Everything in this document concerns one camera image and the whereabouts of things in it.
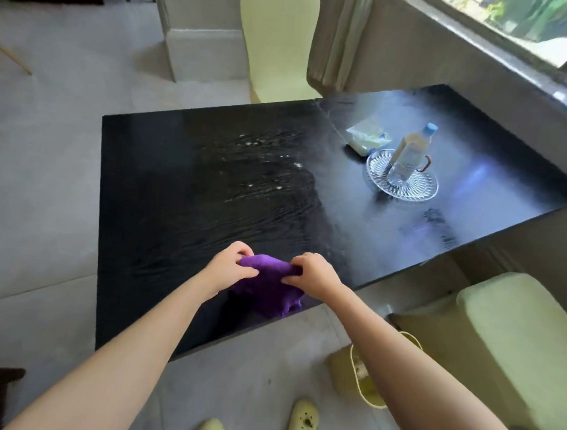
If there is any person's right hand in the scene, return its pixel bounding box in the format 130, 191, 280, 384
280, 251, 347, 303

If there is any person's left hand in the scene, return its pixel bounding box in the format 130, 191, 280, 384
196, 239, 261, 304

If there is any purple cleaning cloth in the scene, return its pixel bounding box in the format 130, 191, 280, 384
227, 253, 307, 319

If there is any person's right forearm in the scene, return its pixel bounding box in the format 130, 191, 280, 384
320, 285, 534, 430

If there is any person's left forearm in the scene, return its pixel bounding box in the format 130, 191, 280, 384
3, 270, 214, 430

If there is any black table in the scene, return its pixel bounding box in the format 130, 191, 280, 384
92, 69, 567, 377

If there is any yellow plastic bucket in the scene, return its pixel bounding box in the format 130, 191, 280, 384
328, 328, 424, 412

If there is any person's right yellow clog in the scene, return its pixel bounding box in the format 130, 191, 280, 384
286, 398, 321, 430

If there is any clear glass dish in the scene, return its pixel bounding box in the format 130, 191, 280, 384
364, 148, 441, 203

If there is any yellow tissue packet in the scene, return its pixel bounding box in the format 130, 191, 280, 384
345, 116, 393, 158

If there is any clear plastic water bottle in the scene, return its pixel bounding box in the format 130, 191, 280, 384
386, 121, 439, 189

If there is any yellow covered chair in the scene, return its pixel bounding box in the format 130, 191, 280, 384
384, 267, 567, 430
235, 0, 327, 107

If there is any beige curtain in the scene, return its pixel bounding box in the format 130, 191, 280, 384
306, 0, 376, 100

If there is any window frame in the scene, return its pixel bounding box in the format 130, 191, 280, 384
401, 0, 567, 118

